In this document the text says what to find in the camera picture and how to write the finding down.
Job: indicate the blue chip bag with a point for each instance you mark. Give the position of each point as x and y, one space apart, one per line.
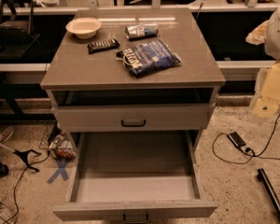
148 58

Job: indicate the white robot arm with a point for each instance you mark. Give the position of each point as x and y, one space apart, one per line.
268 34

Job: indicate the grey drawer cabinet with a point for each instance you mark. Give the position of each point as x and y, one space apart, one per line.
77 78

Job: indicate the closed grey drawer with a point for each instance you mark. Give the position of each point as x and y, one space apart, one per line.
118 118

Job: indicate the open grey drawer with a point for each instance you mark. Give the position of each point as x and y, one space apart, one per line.
134 177

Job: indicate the black candy bar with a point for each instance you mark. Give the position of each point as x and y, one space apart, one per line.
102 45

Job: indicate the crushed silver blue can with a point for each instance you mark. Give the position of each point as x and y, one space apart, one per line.
142 30

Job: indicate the snack packages on floor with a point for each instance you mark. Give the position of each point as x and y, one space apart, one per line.
61 148

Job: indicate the white bowl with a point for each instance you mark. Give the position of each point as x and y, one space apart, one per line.
83 28

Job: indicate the blue tape cross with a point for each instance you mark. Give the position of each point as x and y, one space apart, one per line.
60 171

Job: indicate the black phone on floor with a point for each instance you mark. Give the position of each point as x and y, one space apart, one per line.
236 139

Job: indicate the black grabber tool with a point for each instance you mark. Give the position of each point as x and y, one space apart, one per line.
23 155

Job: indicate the black bar on floor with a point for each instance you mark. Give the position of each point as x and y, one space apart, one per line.
269 188

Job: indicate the black chair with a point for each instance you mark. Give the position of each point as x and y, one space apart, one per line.
16 35

